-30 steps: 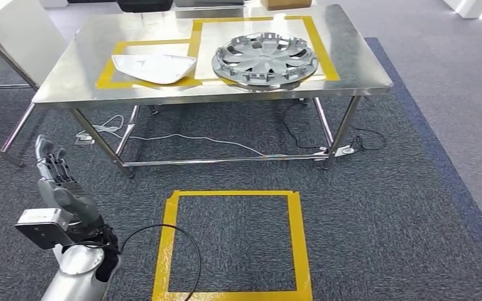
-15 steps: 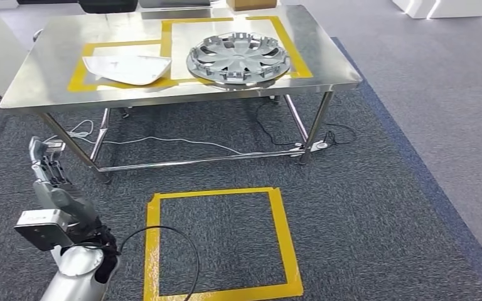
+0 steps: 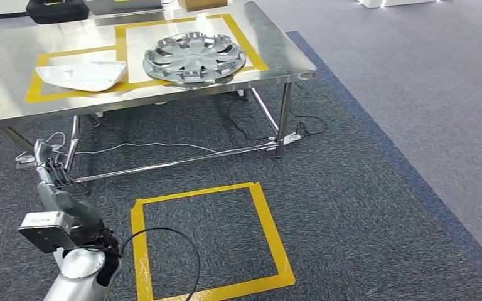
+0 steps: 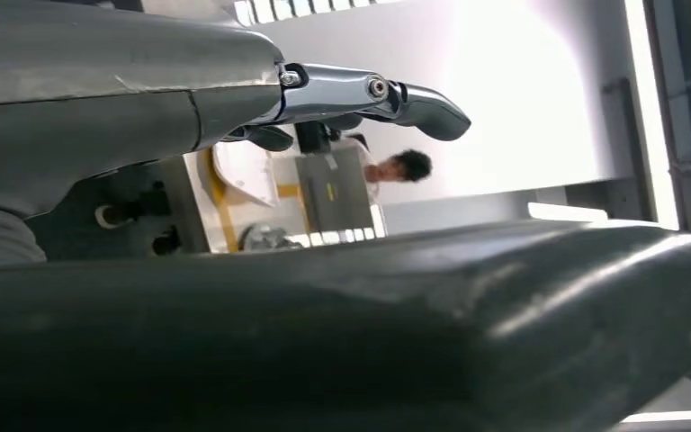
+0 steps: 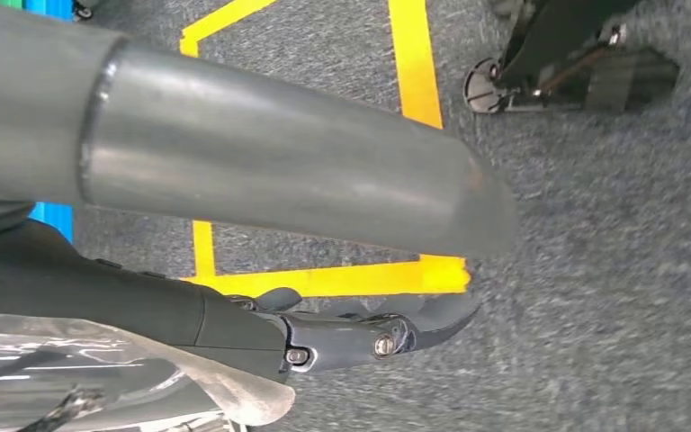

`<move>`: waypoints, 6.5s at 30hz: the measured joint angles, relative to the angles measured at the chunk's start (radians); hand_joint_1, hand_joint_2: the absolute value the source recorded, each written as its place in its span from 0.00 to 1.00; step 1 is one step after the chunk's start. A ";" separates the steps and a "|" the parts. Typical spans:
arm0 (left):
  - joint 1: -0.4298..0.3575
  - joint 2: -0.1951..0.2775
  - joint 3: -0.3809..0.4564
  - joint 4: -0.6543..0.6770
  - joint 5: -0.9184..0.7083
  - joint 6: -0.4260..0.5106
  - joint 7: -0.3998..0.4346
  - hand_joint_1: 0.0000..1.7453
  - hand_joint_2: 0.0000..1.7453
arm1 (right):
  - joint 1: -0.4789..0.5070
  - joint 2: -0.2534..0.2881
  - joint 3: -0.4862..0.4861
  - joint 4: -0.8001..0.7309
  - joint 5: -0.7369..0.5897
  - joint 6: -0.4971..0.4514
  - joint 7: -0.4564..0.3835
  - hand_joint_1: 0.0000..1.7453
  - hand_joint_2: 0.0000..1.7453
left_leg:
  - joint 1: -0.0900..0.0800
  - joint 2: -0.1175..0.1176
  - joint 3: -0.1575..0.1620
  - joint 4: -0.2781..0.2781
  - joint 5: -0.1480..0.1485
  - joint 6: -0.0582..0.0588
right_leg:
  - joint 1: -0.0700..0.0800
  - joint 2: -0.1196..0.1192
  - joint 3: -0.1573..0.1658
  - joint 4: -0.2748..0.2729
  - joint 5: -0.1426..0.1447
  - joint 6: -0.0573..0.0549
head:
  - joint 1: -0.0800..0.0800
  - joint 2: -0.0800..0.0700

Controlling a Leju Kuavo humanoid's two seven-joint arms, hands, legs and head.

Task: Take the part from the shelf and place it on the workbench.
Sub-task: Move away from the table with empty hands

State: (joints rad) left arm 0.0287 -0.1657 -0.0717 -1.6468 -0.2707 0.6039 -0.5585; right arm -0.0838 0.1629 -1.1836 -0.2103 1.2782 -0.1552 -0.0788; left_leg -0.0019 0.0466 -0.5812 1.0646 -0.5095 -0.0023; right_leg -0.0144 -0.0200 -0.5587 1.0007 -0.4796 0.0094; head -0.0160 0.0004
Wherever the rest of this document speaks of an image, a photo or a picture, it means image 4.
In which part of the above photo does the grey wheel hubcap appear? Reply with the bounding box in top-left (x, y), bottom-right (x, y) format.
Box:
top-left (238, 223), bottom-right (305, 253)

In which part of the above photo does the grey laptop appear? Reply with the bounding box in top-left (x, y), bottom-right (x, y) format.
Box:
top-left (294, 146), bottom-right (376, 234)

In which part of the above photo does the person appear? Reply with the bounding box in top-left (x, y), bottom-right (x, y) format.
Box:
top-left (345, 133), bottom-right (435, 205)

